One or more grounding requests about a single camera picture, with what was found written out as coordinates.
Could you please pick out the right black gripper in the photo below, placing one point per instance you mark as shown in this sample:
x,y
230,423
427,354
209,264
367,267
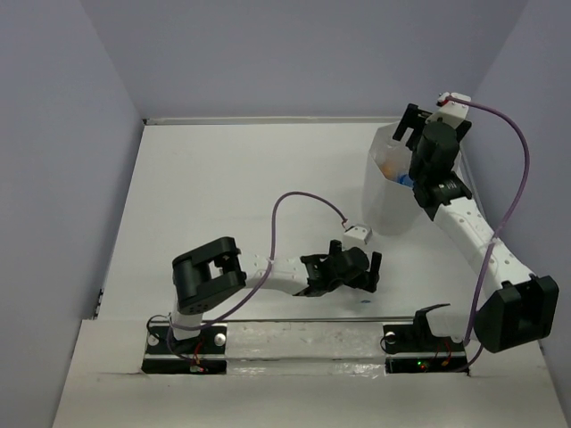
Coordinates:
x,y
414,119

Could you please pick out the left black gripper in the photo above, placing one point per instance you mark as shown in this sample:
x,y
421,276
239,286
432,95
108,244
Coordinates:
x,y
365,282

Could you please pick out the orange juice bottle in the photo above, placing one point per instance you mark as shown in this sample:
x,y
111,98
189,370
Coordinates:
x,y
390,168

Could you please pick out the blue label bottle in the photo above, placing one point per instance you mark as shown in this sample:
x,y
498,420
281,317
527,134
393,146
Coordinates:
x,y
405,180

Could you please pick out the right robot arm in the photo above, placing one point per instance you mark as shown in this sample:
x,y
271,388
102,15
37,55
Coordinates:
x,y
511,305

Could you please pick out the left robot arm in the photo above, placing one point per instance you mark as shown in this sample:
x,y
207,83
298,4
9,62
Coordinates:
x,y
208,275

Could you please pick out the white plastic bin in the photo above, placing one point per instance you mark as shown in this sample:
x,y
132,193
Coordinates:
x,y
388,207

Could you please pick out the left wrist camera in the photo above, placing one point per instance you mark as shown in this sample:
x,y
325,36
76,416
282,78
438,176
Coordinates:
x,y
357,236

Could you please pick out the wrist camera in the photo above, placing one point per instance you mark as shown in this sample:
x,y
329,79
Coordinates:
x,y
357,236
452,109

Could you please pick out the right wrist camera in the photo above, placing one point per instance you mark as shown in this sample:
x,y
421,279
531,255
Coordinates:
x,y
452,109

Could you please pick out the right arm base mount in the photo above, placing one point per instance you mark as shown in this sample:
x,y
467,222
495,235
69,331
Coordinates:
x,y
407,351

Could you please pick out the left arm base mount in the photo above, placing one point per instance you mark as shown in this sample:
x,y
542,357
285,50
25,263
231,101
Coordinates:
x,y
204,354

